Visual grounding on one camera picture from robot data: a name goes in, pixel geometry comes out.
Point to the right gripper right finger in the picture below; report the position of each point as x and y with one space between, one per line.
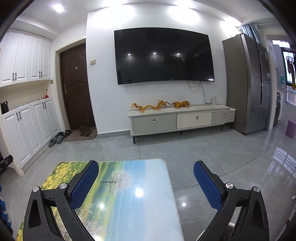
241 214

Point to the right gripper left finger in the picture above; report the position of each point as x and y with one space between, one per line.
40 222

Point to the grey slippers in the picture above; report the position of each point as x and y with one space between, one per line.
58 139

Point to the brown shoes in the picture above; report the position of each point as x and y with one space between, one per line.
85 131

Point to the white shoe cabinet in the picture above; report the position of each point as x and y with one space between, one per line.
28 114

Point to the purple square stool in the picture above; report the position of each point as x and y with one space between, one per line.
291 128

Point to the white power strip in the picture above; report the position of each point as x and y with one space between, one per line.
213 100

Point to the golden tiger ornament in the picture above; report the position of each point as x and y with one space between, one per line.
183 104

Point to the white low tv cabinet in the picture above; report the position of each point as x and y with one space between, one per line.
172 119

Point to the dark brown entrance door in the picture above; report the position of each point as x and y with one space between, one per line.
75 87

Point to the golden dragon ornament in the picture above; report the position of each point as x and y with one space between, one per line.
157 107

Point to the grey steel refrigerator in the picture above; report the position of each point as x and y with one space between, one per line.
248 83

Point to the black wall television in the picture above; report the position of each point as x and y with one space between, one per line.
162 54

